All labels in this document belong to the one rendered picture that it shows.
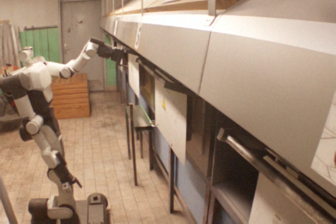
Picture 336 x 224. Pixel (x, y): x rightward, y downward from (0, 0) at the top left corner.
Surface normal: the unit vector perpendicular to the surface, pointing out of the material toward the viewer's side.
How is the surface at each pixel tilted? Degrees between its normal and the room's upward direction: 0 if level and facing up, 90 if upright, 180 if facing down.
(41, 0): 90
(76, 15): 90
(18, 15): 90
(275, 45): 80
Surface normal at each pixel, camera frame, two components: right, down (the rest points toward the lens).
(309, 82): -0.94, -0.09
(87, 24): 0.29, 0.28
